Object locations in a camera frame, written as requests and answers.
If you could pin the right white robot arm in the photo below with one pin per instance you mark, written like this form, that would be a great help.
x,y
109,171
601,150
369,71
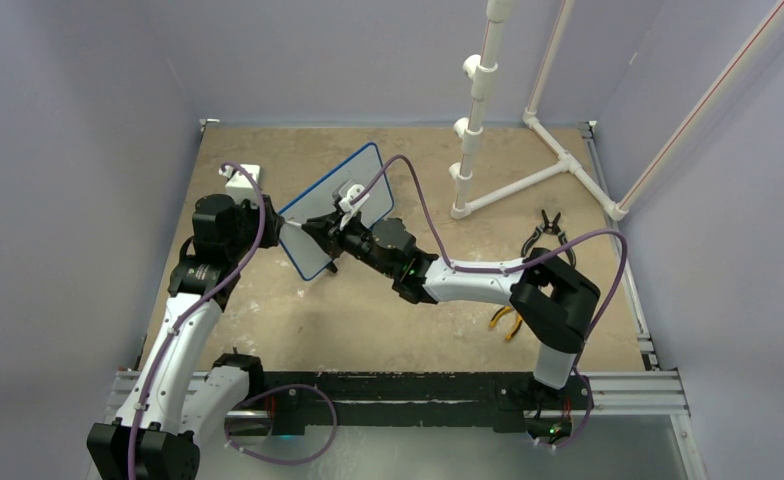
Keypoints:
x,y
555,301

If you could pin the black handled pliers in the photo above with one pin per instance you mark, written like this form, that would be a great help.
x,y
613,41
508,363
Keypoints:
x,y
548,226

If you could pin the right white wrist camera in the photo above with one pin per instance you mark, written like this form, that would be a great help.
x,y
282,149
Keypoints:
x,y
348,200

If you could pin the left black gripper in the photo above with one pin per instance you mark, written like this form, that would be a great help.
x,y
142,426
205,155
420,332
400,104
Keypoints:
x,y
272,222

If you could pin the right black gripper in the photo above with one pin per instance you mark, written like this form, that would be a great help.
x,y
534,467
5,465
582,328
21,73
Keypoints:
x,y
327,232

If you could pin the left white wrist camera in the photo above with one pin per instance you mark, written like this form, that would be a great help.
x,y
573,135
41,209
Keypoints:
x,y
237,185

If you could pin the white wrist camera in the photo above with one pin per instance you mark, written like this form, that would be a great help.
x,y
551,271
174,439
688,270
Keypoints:
x,y
237,185
348,200

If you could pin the aluminium rail frame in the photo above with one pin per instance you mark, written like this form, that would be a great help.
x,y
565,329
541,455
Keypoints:
x,y
639,394

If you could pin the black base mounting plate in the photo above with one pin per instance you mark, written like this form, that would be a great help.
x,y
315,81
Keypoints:
x,y
504,402

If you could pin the white pipe with red stripe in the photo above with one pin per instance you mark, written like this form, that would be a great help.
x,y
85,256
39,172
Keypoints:
x,y
743,58

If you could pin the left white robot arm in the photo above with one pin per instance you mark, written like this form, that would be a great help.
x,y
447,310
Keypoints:
x,y
157,433

